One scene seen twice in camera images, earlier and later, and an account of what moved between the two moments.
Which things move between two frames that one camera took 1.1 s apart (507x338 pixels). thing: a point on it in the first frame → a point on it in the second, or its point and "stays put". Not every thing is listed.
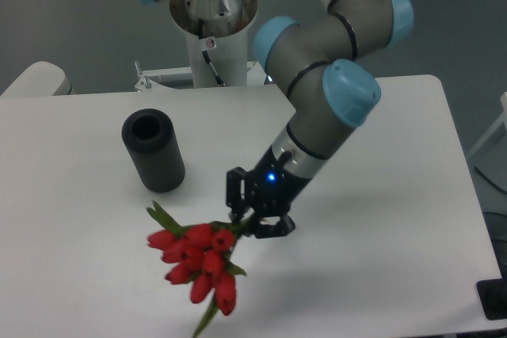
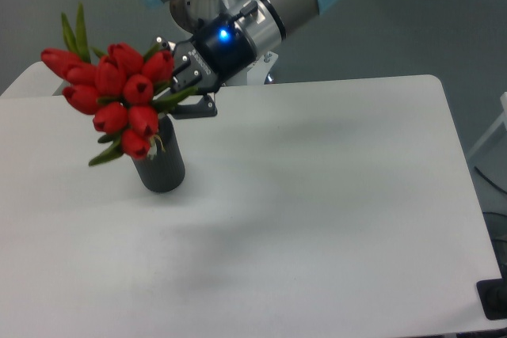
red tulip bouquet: (196, 255) → (123, 85)
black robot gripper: (272, 191) → (220, 50)
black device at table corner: (493, 295) stays put
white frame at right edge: (503, 99) stays put
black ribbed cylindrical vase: (152, 140) stays put
